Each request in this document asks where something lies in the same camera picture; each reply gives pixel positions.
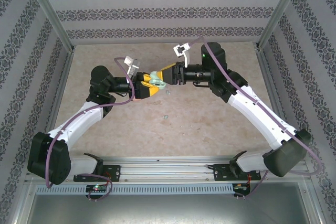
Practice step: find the green earbud charging case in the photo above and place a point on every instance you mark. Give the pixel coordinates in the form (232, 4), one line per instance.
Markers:
(157, 79)

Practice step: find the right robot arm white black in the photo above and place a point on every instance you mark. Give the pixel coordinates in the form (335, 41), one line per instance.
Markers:
(257, 113)

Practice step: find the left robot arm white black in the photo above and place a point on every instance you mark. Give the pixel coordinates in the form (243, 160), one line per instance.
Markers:
(78, 121)

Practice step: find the grey metal sheet panel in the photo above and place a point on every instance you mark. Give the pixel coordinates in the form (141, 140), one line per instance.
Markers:
(168, 208)

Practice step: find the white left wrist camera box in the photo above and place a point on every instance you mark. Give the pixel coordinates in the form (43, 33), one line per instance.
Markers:
(132, 65)

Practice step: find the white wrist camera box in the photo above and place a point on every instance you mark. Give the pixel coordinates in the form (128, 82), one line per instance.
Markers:
(181, 49)
(132, 65)

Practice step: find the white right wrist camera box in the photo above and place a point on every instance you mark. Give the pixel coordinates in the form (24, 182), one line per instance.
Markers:
(181, 49)

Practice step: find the aluminium side rail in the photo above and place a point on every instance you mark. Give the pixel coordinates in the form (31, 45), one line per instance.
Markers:
(61, 90)
(270, 82)

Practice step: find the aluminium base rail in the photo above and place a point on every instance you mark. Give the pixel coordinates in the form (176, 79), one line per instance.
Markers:
(168, 167)

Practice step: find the aluminium frame post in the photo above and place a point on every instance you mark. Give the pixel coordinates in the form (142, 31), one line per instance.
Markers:
(281, 9)
(50, 11)

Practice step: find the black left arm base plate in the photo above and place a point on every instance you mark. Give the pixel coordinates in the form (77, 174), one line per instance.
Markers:
(114, 172)

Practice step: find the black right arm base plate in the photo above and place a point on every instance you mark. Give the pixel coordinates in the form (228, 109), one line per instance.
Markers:
(221, 172)

